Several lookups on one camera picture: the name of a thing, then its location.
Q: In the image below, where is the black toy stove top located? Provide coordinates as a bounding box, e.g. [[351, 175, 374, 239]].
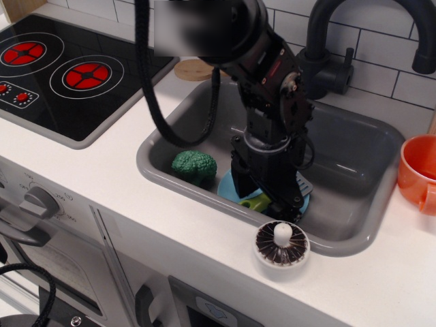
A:
[[0, 13, 181, 151]]

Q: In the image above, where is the black braided cable lower left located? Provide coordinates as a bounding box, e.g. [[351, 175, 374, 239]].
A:
[[0, 263, 57, 327]]

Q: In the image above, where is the grey oven knob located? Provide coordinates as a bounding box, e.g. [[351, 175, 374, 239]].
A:
[[18, 187, 60, 219]]

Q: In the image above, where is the grey oven door handle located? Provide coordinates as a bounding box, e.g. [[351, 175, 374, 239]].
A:
[[1, 206, 57, 247]]

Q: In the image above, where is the orange plastic cup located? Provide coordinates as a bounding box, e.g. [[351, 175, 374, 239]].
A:
[[397, 134, 435, 216]]

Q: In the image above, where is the dark grey toy faucet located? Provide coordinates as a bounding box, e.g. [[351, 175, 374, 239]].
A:
[[297, 0, 435, 99]]

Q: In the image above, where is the green toy broccoli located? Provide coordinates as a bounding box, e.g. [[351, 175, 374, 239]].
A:
[[171, 151, 217, 187]]

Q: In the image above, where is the blue plastic plate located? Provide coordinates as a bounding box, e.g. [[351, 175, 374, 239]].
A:
[[217, 168, 311, 224]]

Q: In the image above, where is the grey plastic sink basin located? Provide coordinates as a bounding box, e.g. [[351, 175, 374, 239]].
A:
[[136, 78, 404, 257]]

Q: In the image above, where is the green handled grey spatula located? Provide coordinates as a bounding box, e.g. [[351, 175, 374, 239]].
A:
[[239, 172, 313, 213]]

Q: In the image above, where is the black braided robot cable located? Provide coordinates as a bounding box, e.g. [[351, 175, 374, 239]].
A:
[[134, 0, 222, 146]]

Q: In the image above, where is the wooden corner post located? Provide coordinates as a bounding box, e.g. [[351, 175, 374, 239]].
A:
[[1, 0, 47, 23]]

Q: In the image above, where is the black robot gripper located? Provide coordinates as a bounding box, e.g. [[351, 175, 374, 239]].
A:
[[231, 134, 307, 223]]

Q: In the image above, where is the wooden spoon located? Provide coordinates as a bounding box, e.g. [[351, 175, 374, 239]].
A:
[[174, 59, 213, 82]]

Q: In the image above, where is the white toy mushroom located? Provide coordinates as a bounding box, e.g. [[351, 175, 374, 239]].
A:
[[252, 221, 311, 273]]

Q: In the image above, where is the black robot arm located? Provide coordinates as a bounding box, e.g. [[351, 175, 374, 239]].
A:
[[166, 1, 313, 223]]

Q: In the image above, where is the black cabinet door handle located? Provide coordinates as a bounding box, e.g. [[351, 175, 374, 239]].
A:
[[135, 284, 164, 327]]

